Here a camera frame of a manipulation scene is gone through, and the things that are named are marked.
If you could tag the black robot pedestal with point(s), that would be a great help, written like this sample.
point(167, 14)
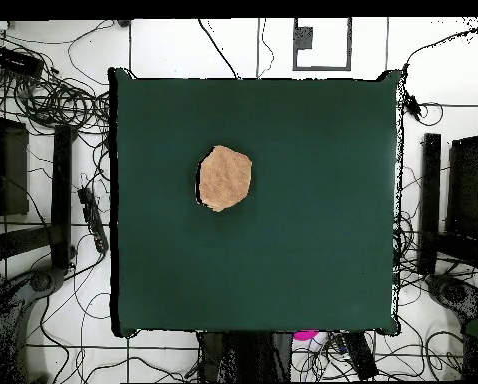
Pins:
point(247, 356)

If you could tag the long black power strip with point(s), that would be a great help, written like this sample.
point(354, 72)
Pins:
point(361, 356)

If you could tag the black power adapter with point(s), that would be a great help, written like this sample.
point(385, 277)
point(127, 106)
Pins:
point(412, 106)

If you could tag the pink object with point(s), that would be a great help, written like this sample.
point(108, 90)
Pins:
point(305, 335)

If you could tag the black box device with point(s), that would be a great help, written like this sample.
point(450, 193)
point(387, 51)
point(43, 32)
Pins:
point(15, 60)

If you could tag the tan terry towel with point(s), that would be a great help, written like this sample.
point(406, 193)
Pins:
point(225, 180)

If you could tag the grey square floor frame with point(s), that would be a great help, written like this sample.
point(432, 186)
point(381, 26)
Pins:
point(303, 38)

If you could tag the dark green table cloth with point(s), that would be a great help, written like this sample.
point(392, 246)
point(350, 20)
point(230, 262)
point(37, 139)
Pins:
point(303, 200)

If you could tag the dark grey stand base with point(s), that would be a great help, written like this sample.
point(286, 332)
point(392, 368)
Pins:
point(43, 280)
point(453, 292)

